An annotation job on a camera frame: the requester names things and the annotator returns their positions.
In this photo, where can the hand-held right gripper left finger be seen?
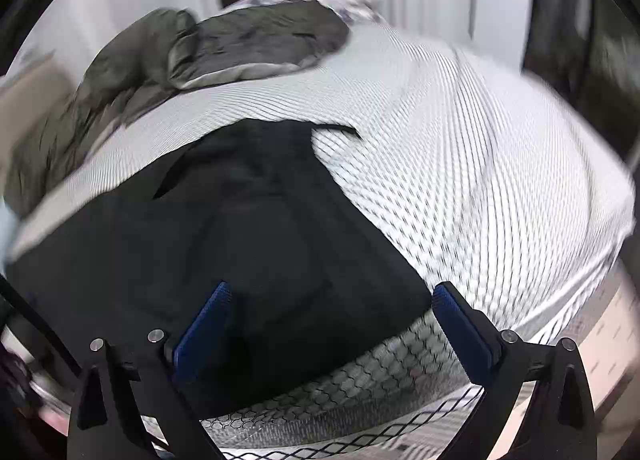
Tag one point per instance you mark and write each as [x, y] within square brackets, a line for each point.
[202, 335]

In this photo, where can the beige padded headboard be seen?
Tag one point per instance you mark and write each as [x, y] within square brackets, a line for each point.
[35, 94]

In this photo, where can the black pants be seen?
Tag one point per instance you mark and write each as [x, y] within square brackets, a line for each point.
[250, 250]

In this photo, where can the white honeycomb mattress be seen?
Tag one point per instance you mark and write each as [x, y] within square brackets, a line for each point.
[475, 164]

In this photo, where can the glass door wardrobe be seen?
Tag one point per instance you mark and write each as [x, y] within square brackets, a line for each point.
[590, 39]

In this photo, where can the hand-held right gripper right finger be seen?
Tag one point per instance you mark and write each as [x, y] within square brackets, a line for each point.
[462, 335]

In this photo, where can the grey duvet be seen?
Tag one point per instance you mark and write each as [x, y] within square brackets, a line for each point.
[260, 39]

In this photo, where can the light blue pillow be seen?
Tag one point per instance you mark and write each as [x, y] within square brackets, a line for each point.
[6, 235]

